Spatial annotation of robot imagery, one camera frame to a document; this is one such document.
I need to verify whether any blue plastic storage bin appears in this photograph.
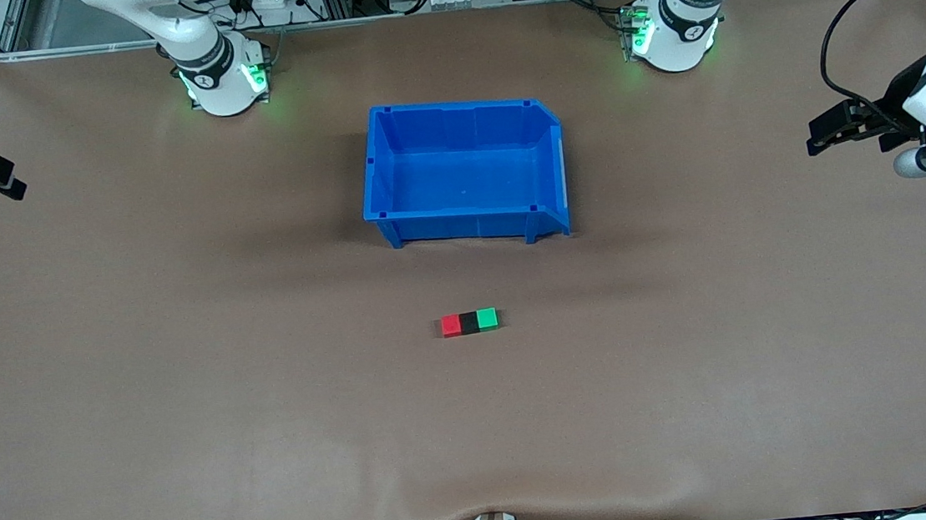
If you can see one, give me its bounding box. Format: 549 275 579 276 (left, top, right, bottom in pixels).
353 90 574 259

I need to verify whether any brown table mat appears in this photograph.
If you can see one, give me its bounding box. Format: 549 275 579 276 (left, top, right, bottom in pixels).
0 0 926 520

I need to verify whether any silver table edge rail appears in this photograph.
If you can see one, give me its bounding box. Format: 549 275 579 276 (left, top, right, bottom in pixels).
0 0 720 63

